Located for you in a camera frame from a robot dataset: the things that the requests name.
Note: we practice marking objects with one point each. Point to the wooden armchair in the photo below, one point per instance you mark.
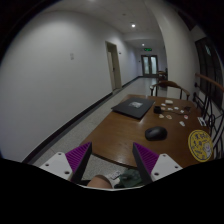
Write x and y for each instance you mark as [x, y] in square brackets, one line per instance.
[170, 84]

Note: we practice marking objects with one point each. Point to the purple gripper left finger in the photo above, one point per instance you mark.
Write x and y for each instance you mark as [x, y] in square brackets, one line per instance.
[71, 165]

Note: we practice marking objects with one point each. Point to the black computer mouse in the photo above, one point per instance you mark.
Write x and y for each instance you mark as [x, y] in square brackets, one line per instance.
[156, 133]

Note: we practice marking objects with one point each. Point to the small black cup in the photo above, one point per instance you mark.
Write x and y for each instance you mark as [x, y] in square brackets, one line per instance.
[157, 110]

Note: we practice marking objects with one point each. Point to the dark green bag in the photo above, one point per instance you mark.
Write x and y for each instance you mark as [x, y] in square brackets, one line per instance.
[129, 179]

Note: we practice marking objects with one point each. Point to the black square mouse pad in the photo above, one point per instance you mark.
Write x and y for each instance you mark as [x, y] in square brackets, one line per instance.
[134, 107]

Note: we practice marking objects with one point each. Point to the green exit sign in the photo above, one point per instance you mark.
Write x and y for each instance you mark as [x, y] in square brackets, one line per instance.
[148, 49]

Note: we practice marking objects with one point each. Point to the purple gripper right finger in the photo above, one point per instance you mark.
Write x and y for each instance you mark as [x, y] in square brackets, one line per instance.
[152, 166]

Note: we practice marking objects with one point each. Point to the round yellow sticker mat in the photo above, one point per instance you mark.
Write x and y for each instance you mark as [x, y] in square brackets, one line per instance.
[200, 145]

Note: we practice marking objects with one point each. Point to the beige corridor door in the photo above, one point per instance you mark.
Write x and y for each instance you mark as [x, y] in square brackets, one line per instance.
[114, 67]

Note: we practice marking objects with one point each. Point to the glass double door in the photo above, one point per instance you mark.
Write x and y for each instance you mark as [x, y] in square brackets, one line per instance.
[149, 65]

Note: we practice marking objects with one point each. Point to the person's knee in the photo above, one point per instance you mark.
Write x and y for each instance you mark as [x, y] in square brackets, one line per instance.
[100, 181]

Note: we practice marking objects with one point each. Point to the black metal stair railing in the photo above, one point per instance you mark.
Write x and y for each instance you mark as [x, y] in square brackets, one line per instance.
[209, 98]

